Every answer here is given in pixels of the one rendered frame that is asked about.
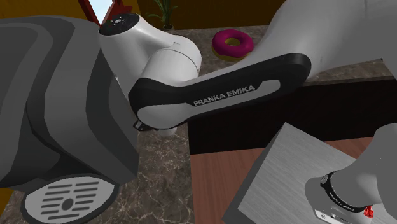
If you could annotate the red framed window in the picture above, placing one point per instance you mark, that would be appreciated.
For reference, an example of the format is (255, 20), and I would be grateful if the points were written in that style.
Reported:
(104, 7)

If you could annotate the grey brushed metal robot stand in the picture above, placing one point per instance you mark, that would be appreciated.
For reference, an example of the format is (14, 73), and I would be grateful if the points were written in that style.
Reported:
(279, 186)

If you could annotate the pink frosted donut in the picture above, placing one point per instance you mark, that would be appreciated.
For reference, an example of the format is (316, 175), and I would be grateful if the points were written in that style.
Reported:
(220, 43)

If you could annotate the grey coffee machine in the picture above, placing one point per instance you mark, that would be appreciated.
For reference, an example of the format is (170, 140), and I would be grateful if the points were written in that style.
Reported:
(62, 108)

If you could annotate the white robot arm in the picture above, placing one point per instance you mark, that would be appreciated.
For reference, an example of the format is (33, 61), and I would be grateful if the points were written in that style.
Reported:
(173, 62)

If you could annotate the green potted plant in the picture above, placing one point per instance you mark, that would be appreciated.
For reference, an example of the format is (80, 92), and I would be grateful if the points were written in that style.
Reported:
(166, 12)

